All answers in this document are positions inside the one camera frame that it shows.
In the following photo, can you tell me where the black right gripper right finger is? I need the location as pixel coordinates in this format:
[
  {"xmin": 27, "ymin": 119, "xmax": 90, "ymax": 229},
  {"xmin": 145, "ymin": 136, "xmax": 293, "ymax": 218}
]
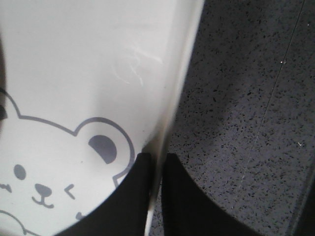
[{"xmin": 161, "ymin": 153, "xmax": 258, "ymax": 236}]

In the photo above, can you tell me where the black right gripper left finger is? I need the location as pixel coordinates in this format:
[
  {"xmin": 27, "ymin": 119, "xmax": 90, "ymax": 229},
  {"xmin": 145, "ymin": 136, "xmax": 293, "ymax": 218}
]
[{"xmin": 58, "ymin": 153, "xmax": 153, "ymax": 236}]

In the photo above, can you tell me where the cream bear serving tray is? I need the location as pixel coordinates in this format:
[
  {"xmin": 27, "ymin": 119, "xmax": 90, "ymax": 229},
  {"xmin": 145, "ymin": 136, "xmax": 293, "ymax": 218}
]
[{"xmin": 0, "ymin": 0, "xmax": 204, "ymax": 236}]

